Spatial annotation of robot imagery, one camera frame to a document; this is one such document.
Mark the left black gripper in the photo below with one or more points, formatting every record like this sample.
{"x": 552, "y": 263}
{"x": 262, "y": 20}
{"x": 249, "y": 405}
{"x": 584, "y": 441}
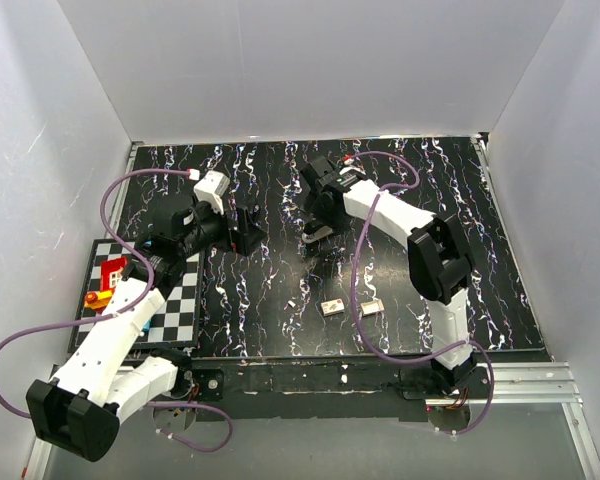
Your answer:
{"x": 247, "y": 235}

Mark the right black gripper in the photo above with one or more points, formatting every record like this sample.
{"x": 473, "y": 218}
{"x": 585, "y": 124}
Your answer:
{"x": 339, "y": 222}

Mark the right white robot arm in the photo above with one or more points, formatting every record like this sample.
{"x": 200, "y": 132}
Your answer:
{"x": 440, "y": 260}

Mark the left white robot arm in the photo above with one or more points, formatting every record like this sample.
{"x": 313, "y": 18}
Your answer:
{"x": 81, "y": 408}

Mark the white staple box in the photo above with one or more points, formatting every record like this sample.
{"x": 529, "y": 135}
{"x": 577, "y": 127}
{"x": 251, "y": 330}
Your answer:
{"x": 332, "y": 307}

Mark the open staple box tray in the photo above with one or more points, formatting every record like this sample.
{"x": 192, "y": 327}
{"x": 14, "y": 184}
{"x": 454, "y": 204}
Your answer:
{"x": 371, "y": 308}

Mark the black white checkerboard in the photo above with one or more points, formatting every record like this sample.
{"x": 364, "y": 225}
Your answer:
{"x": 175, "y": 324}

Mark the blue toy block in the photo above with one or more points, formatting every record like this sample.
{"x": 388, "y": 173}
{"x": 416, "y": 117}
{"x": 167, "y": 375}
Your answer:
{"x": 146, "y": 327}

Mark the red toy house block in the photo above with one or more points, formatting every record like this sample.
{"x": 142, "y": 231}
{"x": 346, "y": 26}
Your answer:
{"x": 111, "y": 273}

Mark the orange toy car base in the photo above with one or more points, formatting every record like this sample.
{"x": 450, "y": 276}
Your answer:
{"x": 97, "y": 301}

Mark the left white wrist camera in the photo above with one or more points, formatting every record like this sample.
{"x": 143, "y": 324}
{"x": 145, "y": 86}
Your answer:
{"x": 211, "y": 189}

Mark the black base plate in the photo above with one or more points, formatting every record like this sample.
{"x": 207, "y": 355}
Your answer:
{"x": 316, "y": 387}

